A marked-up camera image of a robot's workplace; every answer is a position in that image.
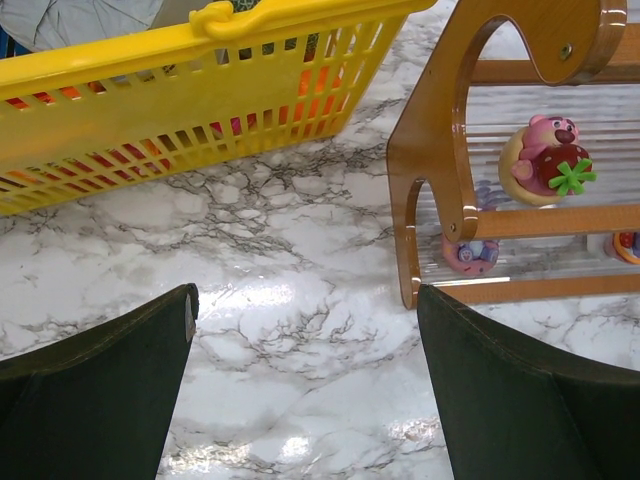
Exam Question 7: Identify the yellow plastic shopping basket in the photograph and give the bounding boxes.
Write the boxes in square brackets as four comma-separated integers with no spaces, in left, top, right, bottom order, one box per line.
[1,1,429,215]

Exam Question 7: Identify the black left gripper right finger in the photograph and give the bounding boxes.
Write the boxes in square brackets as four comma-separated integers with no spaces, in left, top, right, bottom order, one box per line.
[417,285,639,479]

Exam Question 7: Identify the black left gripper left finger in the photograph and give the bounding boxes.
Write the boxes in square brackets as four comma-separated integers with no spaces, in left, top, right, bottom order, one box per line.
[1,284,199,479]

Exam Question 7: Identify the wooden two-tier shelf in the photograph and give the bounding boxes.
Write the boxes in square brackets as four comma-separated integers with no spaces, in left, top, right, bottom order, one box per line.
[386,1,639,309]

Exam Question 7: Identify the purple bunny pink donut toy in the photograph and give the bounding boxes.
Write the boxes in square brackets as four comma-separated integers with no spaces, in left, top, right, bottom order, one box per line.
[441,180,510,278]

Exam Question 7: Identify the grey wrapped round package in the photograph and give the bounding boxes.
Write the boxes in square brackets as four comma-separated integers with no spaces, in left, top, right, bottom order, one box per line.
[1,0,162,52]

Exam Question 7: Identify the purple bunny orange basket toy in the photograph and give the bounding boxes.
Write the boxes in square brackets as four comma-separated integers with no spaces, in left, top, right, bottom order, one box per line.
[604,231,640,265]

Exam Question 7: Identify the pink bear strawberry donut toy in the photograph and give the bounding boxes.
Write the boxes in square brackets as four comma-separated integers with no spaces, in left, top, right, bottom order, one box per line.
[498,115,597,207]

